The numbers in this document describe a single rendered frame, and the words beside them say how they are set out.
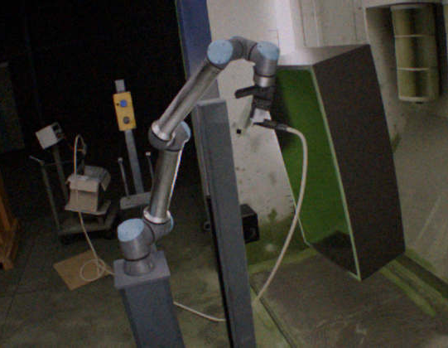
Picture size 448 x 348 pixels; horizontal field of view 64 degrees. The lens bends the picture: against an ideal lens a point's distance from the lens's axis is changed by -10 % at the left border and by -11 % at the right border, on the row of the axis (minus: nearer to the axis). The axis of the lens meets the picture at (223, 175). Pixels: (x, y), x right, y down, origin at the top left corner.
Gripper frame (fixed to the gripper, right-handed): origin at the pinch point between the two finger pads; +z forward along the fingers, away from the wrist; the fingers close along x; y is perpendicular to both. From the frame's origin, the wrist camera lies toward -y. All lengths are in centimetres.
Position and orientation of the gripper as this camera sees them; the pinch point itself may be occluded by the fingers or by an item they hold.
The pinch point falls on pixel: (251, 120)
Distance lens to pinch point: 177.4
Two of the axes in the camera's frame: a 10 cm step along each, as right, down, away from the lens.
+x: 2.5, -6.3, 7.3
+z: -1.0, 7.4, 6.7
